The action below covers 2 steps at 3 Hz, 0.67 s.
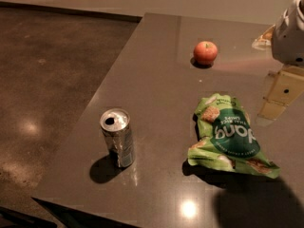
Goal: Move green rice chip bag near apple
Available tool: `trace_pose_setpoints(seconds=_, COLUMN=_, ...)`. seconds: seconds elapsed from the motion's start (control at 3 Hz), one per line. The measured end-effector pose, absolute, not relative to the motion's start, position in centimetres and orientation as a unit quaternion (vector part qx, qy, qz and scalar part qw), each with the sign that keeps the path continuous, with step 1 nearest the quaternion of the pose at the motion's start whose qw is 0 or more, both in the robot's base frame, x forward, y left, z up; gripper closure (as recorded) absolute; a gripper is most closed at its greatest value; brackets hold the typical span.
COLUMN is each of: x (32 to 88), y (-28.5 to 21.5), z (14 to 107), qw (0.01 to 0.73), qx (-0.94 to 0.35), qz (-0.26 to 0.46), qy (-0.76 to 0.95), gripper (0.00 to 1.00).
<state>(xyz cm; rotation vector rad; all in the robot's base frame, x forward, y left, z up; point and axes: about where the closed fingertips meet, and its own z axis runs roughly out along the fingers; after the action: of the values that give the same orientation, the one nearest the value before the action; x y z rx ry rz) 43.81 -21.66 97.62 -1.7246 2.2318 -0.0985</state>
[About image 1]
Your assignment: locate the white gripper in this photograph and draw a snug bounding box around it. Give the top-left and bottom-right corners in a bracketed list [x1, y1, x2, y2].
[252, 0, 304, 126]

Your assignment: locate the green rice chip bag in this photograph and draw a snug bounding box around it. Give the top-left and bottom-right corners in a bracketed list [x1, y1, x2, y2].
[188, 93, 280, 179]

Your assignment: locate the red apple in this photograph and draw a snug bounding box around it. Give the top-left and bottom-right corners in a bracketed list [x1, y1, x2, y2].
[193, 41, 219, 65]

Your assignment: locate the silver drink can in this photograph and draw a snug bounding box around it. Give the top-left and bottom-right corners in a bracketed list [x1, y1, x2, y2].
[100, 108, 135, 168]

